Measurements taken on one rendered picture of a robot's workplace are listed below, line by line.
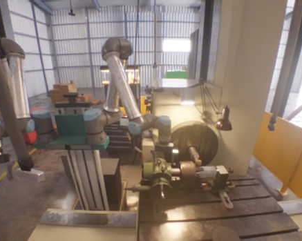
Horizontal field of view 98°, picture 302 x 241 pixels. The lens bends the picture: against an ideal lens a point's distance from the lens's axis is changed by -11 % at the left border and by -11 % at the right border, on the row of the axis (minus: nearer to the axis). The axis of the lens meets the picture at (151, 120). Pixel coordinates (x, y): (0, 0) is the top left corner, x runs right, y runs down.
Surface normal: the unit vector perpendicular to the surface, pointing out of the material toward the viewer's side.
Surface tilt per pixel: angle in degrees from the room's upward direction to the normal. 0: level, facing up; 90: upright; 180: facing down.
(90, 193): 90
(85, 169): 90
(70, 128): 90
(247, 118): 90
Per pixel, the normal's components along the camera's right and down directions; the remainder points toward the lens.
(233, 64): 0.02, 0.36
